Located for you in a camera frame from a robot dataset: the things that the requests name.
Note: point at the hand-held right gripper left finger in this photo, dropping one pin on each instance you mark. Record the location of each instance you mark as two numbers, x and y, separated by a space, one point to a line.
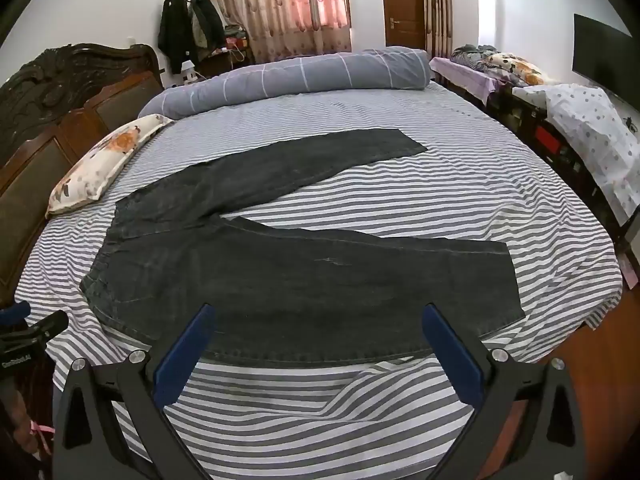
185 355

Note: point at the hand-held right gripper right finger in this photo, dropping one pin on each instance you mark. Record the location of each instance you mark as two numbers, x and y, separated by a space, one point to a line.
452 355

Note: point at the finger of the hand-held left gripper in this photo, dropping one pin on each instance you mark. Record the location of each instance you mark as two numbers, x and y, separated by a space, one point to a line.
50 325
12 314

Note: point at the dark denim pants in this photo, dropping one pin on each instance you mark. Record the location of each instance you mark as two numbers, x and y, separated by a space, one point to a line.
300 280

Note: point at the pink ribbon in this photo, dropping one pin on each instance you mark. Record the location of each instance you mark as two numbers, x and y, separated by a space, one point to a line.
42 430

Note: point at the carved wooden headboard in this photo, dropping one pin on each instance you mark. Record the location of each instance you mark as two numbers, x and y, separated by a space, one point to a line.
30 175

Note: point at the grey white striped bed sheet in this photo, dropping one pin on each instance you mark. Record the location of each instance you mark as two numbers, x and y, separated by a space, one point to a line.
400 195

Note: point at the floral pillow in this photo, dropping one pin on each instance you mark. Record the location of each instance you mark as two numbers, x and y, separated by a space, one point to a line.
110 155

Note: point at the white polka dot cloth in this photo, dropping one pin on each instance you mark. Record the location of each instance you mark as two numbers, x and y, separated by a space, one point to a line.
590 130

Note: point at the light purple cloth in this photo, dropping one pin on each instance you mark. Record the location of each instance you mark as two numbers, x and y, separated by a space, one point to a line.
460 77

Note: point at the small white lamp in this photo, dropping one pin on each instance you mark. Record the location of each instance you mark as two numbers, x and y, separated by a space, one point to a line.
188 72

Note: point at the dark wooden nightstand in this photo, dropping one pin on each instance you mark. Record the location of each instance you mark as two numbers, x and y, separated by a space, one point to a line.
220 65

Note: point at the floral blanket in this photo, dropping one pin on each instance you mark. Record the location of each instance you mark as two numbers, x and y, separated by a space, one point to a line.
515 67

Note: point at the rolled grey checked duvet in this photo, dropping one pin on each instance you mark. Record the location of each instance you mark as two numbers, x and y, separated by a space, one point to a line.
300 77

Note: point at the pile of striped clothes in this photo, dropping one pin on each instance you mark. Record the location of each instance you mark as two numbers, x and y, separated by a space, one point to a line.
472 55

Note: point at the black coat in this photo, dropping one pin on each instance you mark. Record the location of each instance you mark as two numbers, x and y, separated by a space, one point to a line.
175 30

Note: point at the grey green coat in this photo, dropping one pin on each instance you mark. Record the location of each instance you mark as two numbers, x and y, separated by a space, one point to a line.
207 22

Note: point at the black flat television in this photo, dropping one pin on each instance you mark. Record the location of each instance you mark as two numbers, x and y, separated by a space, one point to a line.
600 55

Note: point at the beige patterned curtain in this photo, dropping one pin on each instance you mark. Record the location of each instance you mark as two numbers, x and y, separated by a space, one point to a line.
437 5

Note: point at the brown wooden door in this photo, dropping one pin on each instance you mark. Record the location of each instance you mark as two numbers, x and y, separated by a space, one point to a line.
402 5

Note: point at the pink patterned curtain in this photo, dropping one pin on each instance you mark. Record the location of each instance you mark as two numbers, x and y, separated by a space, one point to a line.
280 5

